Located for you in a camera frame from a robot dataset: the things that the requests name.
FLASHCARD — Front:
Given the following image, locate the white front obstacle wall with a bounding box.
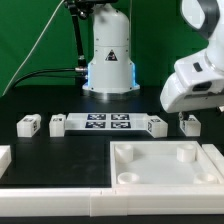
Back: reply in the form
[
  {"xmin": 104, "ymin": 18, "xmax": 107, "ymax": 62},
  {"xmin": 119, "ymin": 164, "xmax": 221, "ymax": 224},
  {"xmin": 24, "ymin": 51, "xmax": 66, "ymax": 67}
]
[{"xmin": 0, "ymin": 185, "xmax": 224, "ymax": 217}]

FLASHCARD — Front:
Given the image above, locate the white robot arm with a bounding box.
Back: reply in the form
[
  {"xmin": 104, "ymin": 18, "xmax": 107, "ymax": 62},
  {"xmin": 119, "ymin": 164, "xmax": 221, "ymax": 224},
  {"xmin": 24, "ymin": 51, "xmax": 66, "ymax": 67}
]
[{"xmin": 83, "ymin": 0, "xmax": 224, "ymax": 113}]

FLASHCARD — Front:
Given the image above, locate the white marker base plate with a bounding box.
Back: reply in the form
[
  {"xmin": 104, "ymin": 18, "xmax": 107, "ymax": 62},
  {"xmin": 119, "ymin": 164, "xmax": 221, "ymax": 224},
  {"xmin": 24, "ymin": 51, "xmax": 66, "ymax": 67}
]
[{"xmin": 65, "ymin": 113, "xmax": 147, "ymax": 131}]

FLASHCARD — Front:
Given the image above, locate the white cable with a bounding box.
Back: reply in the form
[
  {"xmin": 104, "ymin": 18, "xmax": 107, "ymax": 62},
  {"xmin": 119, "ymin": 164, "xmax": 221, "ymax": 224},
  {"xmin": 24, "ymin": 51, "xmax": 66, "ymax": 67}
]
[{"xmin": 1, "ymin": 0, "xmax": 66, "ymax": 98}]

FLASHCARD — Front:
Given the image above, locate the white left obstacle wall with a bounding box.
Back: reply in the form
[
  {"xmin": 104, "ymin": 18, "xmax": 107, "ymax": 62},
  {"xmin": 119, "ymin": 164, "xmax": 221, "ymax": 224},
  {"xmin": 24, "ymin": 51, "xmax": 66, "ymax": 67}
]
[{"xmin": 0, "ymin": 145, "xmax": 12, "ymax": 178}]

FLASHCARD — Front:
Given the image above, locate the black cable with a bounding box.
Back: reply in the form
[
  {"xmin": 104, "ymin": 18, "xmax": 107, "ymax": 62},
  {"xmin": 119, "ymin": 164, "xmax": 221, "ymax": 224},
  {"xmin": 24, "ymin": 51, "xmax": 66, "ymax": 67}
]
[{"xmin": 11, "ymin": 67, "xmax": 88, "ymax": 90}]

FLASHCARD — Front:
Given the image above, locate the white obstacle wall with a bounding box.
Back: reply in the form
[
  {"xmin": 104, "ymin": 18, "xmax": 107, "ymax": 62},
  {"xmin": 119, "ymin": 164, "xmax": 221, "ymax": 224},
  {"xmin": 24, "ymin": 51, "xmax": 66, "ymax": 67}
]
[
  {"xmin": 202, "ymin": 144, "xmax": 224, "ymax": 177},
  {"xmin": 0, "ymin": 145, "xmax": 12, "ymax": 178},
  {"xmin": 0, "ymin": 185, "xmax": 224, "ymax": 217}
]

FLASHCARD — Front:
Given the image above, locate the white square tabletop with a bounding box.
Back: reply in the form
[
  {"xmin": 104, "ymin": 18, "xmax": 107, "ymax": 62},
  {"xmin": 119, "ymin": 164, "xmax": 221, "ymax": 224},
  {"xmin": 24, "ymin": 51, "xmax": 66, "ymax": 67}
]
[{"xmin": 110, "ymin": 141, "xmax": 224, "ymax": 187}]

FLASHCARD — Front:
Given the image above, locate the white right obstacle wall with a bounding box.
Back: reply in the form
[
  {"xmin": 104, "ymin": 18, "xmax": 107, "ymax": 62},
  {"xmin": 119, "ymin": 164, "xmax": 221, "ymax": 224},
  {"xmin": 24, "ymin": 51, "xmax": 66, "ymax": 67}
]
[{"xmin": 202, "ymin": 144, "xmax": 224, "ymax": 177}]

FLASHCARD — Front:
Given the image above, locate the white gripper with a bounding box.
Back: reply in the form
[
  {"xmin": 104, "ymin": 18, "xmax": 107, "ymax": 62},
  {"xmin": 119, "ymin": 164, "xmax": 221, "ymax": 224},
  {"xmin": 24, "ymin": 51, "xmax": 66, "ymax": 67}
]
[{"xmin": 160, "ymin": 50, "xmax": 224, "ymax": 121}]

